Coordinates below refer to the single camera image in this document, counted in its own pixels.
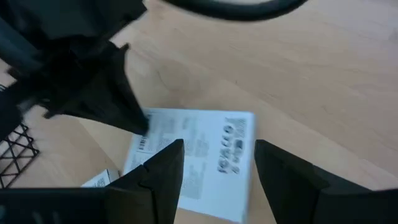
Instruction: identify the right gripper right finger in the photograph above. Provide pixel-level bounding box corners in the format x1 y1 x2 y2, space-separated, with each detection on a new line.
254 139 330 224

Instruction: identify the black wire basket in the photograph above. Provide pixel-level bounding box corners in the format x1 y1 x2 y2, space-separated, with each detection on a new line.
0 83 40 189

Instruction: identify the small white printed box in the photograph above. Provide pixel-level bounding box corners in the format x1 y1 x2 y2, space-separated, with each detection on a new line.
81 169 121 188

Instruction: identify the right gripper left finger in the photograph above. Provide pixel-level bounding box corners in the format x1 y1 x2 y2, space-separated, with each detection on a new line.
105 139 185 224

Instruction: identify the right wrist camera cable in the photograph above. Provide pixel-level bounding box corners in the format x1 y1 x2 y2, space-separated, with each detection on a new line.
160 0 309 22

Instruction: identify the large white box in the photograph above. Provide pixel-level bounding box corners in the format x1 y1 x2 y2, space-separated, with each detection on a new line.
123 107 256 224

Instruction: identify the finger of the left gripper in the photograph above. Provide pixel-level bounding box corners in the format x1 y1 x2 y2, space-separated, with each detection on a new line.
43 77 147 134
83 43 149 133

